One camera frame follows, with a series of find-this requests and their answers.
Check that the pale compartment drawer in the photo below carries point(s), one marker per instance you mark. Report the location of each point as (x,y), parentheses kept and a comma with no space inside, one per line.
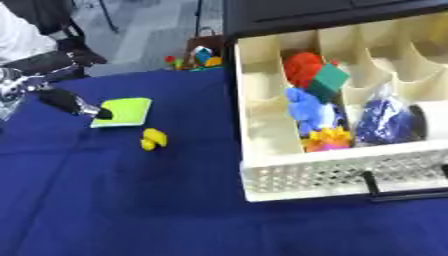
(326,140)

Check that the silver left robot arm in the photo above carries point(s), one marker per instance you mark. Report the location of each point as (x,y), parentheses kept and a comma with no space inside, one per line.
(17,87)

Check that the red fuzzy soft toy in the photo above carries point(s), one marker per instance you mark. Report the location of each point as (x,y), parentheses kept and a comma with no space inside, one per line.
(303,68)

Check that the white roll with black end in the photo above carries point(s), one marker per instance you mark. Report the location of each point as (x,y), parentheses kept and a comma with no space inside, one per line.
(434,120)

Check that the yellow-green sponge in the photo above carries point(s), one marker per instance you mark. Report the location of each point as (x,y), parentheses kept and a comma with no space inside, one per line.
(123,112)

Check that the blue soft toy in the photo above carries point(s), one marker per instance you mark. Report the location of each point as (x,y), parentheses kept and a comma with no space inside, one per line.
(306,108)

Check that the orange yellow pink toy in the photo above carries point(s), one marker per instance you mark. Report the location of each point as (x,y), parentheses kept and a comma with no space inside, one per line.
(328,140)

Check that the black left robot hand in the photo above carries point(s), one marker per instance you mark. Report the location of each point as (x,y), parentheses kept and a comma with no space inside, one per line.
(63,100)

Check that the person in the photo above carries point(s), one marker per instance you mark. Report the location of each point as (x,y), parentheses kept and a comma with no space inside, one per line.
(23,40)

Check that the yellow toy duck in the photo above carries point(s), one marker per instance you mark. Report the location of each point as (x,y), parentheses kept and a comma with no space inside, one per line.
(154,139)

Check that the blue plastic-wrapped bag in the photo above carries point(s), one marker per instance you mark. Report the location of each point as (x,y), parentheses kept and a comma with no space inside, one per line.
(385,123)

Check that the black chair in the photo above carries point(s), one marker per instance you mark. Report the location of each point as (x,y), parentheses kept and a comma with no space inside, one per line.
(58,33)

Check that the brown bag with toys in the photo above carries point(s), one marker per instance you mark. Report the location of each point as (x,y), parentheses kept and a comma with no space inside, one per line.
(201,55)

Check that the green cube block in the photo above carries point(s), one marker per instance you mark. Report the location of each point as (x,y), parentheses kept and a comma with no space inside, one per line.
(328,81)

